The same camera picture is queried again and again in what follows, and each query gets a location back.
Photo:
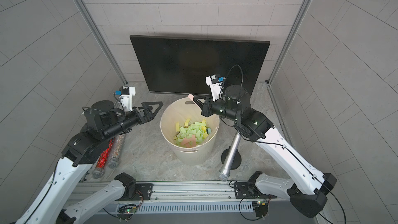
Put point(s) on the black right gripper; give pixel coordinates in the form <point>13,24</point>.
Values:
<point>209,109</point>

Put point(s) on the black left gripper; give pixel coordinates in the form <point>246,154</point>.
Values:
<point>142,114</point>

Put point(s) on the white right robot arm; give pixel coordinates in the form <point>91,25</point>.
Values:
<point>306,188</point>

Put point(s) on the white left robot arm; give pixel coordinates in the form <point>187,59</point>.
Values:
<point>104,123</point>

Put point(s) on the pile of discarded sticky notes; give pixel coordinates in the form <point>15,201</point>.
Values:
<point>200,129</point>

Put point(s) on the black flat monitor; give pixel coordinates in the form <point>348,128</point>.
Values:
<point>180,65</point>

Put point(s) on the cream plastic waste bin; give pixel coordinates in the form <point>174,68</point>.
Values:
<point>180,111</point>

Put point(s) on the black round microphone base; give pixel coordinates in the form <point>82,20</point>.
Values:
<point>238,160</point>

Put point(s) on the red glitter microphone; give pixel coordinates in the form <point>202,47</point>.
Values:
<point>99,170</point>

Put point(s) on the left green circuit board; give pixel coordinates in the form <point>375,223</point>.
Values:
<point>127,211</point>

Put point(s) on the right circuit board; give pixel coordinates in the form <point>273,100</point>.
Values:
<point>260,208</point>

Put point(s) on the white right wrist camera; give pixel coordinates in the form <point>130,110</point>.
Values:
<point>215,83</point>

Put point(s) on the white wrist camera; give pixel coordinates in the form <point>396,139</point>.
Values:
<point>124,96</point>
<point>215,83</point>

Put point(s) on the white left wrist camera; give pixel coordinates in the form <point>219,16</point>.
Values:
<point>124,96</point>

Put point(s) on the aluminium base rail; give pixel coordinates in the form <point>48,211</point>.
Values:
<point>184,197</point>

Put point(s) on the aluminium corner post left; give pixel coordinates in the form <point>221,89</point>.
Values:
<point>99,38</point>

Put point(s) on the aluminium corner post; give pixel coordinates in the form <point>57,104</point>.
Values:
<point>99,38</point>
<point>295,27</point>

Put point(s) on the aluminium corner post right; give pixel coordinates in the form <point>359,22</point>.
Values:
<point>295,27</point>

